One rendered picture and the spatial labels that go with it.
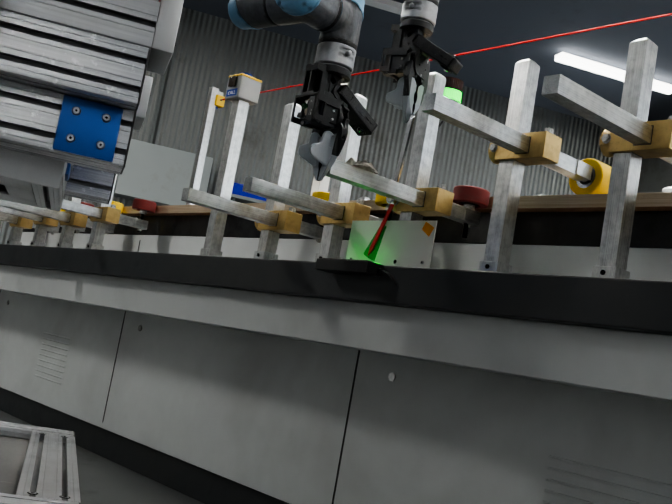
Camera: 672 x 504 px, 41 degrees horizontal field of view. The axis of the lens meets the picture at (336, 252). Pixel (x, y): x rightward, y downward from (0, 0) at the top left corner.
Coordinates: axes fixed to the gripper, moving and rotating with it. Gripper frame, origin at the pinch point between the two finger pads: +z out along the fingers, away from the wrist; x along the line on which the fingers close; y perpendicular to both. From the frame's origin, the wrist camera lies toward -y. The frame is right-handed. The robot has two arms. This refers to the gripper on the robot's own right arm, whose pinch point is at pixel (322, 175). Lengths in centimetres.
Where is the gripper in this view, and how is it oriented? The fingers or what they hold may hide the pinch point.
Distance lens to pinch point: 169.5
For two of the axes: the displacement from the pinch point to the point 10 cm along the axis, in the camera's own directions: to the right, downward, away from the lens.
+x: 6.4, 0.3, -7.7
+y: -7.5, -2.1, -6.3
